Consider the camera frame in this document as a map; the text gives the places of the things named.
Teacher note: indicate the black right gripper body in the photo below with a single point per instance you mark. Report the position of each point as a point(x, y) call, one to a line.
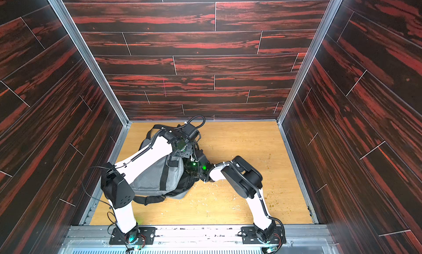
point(195, 168)

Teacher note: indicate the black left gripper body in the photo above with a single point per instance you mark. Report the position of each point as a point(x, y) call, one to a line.
point(186, 151)

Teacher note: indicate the grey zippered laptop bag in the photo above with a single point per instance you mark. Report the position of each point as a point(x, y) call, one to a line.
point(166, 178)

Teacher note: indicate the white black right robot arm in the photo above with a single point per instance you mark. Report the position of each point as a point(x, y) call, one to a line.
point(247, 183)

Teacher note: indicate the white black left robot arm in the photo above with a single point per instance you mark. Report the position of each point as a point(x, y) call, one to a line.
point(116, 181)

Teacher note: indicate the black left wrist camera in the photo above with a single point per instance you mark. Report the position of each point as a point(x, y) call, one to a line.
point(189, 132)

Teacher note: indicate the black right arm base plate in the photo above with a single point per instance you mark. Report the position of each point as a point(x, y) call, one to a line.
point(252, 235)

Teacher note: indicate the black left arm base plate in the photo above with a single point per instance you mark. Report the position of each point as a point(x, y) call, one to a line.
point(143, 236)

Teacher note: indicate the aluminium front rail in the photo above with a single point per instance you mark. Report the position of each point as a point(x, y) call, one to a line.
point(199, 239)

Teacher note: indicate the aluminium left corner post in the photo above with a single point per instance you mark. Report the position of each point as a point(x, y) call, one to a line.
point(75, 35)

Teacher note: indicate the aluminium corner post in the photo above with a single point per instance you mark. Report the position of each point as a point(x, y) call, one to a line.
point(75, 35)
point(327, 19)

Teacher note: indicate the aluminium right corner post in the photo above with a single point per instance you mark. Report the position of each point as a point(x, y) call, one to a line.
point(327, 19)

